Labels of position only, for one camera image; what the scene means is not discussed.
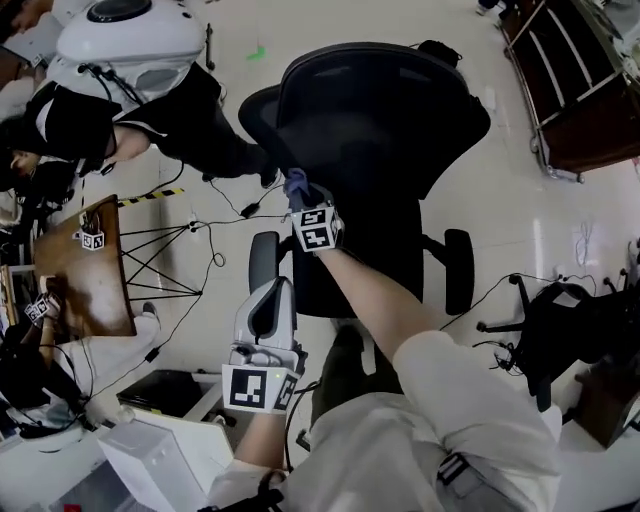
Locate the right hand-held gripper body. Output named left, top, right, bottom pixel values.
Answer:
left=287, top=182, right=346, bottom=255

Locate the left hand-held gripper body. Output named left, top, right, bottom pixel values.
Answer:
left=221, top=275, right=308, bottom=415

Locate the black mesh office chair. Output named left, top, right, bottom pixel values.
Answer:
left=238, top=41, right=492, bottom=321

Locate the person's right forearm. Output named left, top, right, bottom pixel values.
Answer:
left=317, top=245, right=454, bottom=364

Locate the person's left forearm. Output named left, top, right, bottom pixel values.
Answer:
left=233, top=409, right=292, bottom=474

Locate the black swivel chair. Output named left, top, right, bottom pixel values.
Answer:
left=475, top=272, right=640, bottom=414

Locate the person's dark trouser leg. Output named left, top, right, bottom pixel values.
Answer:
left=309, top=323, right=404, bottom=429

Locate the black flat case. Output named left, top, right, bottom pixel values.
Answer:
left=116, top=369, right=205, bottom=419

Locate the white box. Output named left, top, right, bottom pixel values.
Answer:
left=96, top=416, right=237, bottom=512

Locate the yellow black striped tape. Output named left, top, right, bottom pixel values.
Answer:
left=116, top=187, right=186, bottom=207

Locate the person's white jacket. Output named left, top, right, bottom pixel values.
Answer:
left=207, top=328, right=562, bottom=512

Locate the brown wooden table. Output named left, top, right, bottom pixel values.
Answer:
left=32, top=194, right=138, bottom=340

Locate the brown cardboard box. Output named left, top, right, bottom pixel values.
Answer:
left=573, top=363, right=640, bottom=450

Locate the black floor cable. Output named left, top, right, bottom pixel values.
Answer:
left=74, top=164, right=294, bottom=401

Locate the black wire table frame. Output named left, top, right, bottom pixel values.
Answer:
left=118, top=222, right=205, bottom=300

